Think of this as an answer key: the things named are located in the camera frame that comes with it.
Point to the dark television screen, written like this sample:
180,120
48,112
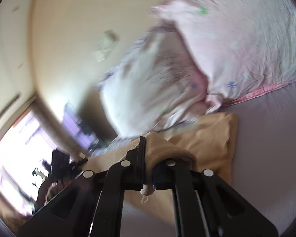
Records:
79,130

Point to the lavender bed sheet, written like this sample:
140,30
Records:
263,169

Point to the tan long-sleeve shirt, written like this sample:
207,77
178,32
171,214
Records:
208,143

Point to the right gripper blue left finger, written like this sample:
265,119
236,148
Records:
135,173

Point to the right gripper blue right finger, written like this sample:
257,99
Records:
168,173

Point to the pink floral pillow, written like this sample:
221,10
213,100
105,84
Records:
246,48

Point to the wall switch plate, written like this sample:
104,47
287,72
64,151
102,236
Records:
105,45

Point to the white floral pillow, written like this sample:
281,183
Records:
155,86

